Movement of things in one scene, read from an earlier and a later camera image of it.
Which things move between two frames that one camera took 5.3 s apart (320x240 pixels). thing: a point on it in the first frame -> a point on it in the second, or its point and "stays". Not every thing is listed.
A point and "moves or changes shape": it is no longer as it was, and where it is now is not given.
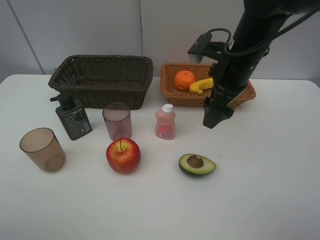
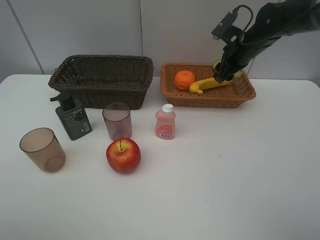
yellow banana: x=198 y=86 stays
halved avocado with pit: x=195 y=165 moves or changes shape
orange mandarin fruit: x=183 y=79 stays
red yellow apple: x=123 y=155 stays
